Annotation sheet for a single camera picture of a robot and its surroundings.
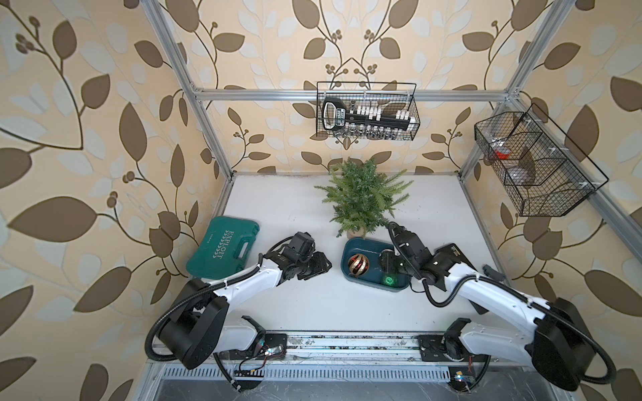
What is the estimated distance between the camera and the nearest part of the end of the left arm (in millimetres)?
641

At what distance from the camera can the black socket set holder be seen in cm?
84

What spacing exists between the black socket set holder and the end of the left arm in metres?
0.43
